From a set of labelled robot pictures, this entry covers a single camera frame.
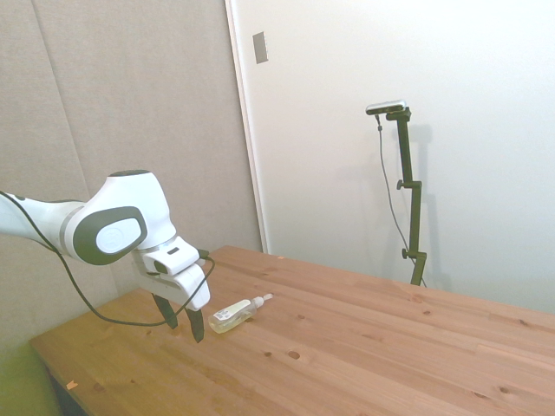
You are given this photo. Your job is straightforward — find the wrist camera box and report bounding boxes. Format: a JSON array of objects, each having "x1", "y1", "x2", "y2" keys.
[{"x1": 142, "y1": 240, "x2": 203, "y2": 276}]

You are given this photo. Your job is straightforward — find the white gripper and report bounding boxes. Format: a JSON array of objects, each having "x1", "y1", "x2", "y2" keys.
[{"x1": 131, "y1": 250, "x2": 212, "y2": 344}]

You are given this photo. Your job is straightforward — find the green blurred seat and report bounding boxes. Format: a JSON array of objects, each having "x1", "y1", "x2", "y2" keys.
[{"x1": 0, "y1": 341, "x2": 60, "y2": 416}]

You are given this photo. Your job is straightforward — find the grey exterior camera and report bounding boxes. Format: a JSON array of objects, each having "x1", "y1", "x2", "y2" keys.
[{"x1": 365, "y1": 99, "x2": 409, "y2": 117}]

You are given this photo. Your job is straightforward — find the black jointed camera stand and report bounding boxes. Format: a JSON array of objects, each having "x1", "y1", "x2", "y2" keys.
[{"x1": 384, "y1": 107, "x2": 428, "y2": 287}]

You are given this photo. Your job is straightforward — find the grey wall plate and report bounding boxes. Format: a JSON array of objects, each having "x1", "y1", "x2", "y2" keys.
[{"x1": 251, "y1": 30, "x2": 270, "y2": 66}]

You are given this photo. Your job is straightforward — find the white vertical wall trim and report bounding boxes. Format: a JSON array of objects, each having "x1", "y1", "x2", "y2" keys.
[{"x1": 224, "y1": 0, "x2": 271, "y2": 255}]

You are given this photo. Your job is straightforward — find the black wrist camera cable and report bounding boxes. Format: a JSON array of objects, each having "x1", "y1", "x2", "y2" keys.
[{"x1": 0, "y1": 190, "x2": 217, "y2": 328}]

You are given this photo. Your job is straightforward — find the clear sanitizer pump bottle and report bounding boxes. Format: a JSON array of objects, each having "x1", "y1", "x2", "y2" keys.
[{"x1": 207, "y1": 293, "x2": 275, "y2": 335}]

